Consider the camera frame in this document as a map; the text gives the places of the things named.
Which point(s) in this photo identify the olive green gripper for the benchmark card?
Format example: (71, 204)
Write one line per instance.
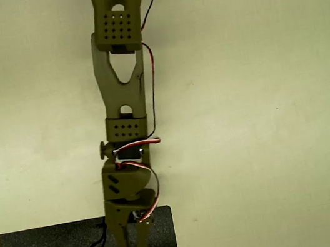
(118, 221)

